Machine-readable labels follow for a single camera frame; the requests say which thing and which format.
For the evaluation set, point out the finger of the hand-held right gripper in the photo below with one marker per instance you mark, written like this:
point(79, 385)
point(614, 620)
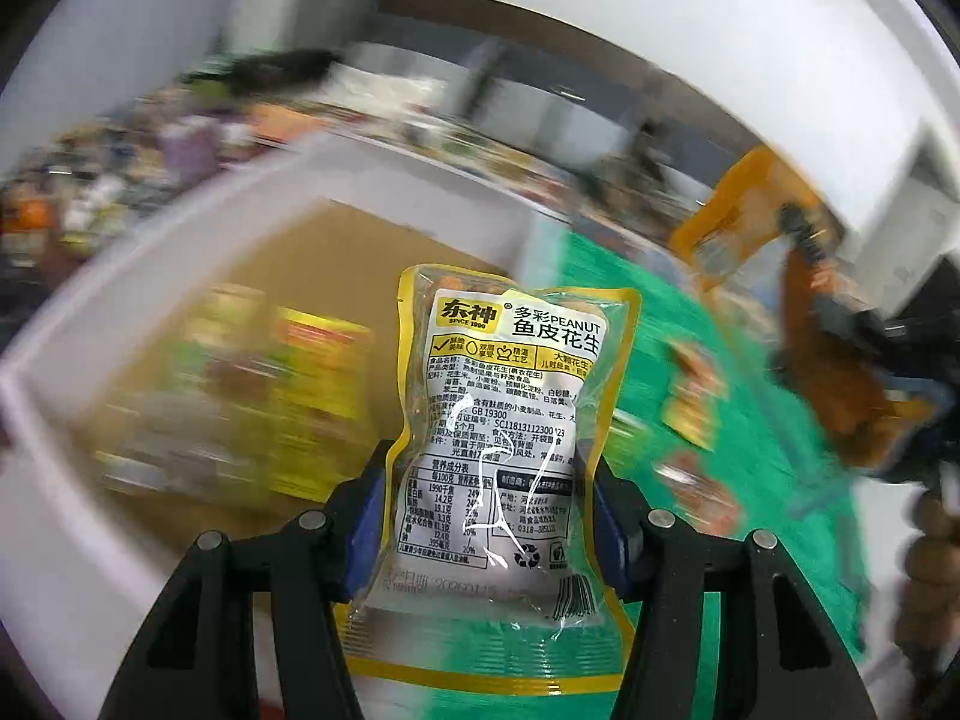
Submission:
point(817, 274)

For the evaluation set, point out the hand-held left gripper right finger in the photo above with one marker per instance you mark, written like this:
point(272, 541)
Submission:
point(611, 532)

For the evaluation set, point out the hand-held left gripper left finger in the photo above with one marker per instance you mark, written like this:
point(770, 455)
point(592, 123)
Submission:
point(367, 525)

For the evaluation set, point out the yellow cartoon snack packet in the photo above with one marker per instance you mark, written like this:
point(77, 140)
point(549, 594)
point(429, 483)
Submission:
point(315, 390)

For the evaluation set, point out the yellow bordered peanut packet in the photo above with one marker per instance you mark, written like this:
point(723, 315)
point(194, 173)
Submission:
point(502, 405)

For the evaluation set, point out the green snack packet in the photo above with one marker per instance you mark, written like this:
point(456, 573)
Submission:
point(187, 390)

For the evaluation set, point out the white storage box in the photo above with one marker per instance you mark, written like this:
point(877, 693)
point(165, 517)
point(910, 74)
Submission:
point(75, 465)

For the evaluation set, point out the red label snack packet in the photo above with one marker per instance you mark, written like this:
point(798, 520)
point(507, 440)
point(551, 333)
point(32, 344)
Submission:
point(705, 495)

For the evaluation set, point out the long orange yellow snack packet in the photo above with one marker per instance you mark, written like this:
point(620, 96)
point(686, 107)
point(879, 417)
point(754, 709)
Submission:
point(694, 397)

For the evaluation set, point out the green floral bedspread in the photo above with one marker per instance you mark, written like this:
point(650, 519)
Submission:
point(787, 540)

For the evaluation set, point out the blurred colourful clutter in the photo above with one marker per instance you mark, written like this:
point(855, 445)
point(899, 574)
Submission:
point(112, 180)

